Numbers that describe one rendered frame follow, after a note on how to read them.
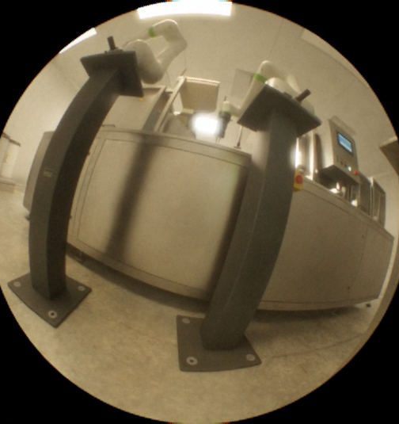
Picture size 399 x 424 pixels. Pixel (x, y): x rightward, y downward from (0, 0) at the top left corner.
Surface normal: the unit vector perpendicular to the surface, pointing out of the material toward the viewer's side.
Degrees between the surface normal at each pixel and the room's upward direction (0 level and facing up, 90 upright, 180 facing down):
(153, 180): 90
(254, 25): 180
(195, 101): 114
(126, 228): 90
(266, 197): 90
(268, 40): 180
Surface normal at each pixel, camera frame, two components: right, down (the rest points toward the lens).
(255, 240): 0.15, 0.00
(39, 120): 0.96, 0.27
